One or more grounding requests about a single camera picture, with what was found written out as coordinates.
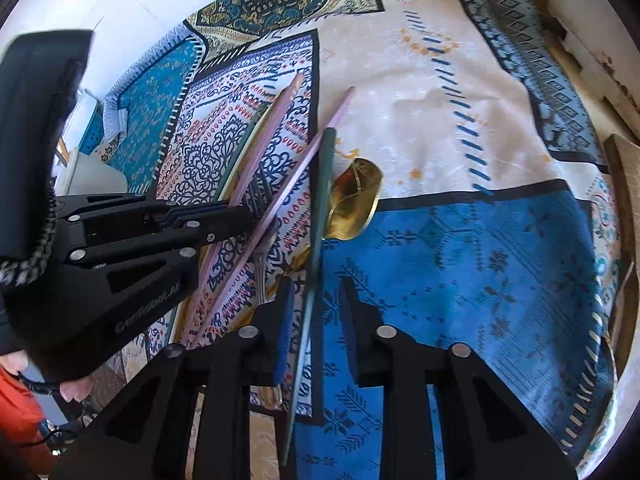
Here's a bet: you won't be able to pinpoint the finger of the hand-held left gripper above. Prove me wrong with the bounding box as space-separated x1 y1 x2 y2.
55 191 230 234
66 206 257 302

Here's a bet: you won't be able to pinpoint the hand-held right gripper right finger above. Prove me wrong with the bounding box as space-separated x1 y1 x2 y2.
339 277 580 480

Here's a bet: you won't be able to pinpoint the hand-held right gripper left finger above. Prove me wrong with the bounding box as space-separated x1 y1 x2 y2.
50 277 296 480

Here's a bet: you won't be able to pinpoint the silver fork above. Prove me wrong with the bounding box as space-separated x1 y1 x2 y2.
242 167 286 408

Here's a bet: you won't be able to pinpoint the teal chopstick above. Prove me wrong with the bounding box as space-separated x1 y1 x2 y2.
280 127 338 468

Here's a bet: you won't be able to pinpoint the long utensils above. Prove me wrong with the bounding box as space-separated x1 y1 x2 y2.
197 72 305 296

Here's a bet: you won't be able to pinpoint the gold spoon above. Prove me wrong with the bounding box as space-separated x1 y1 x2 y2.
287 156 385 281

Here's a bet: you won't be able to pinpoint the person's left hand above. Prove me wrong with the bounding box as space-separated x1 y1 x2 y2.
0 350 96 405

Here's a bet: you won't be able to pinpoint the patterned blue tablecloth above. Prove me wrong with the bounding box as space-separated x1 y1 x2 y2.
80 0 626 480

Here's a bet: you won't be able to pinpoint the beige cardboard box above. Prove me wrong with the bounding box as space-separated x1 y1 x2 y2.
510 0 640 136

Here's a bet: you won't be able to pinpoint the braided grey cord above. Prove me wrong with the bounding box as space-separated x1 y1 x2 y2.
0 185 58 286

